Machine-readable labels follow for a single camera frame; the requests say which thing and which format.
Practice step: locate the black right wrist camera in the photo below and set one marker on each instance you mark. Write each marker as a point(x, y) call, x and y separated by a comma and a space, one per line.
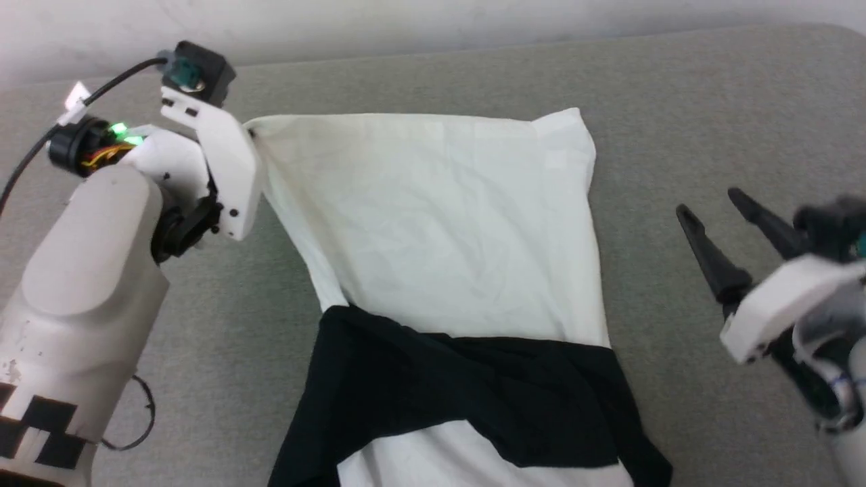
point(835, 223)

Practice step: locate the white and black garment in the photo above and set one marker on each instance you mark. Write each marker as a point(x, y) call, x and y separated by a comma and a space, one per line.
point(446, 223)

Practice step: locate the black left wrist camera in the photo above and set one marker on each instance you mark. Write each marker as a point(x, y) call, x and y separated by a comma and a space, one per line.
point(203, 71)

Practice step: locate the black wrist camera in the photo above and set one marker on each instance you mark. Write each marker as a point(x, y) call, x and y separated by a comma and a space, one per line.
point(835, 223)
point(203, 71)

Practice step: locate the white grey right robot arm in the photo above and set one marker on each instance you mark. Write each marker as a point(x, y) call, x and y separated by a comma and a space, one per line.
point(846, 406)

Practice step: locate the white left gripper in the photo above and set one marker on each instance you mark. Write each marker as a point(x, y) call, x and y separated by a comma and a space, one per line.
point(233, 176)

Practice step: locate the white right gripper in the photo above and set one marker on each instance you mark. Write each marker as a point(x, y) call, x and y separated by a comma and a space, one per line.
point(785, 304)

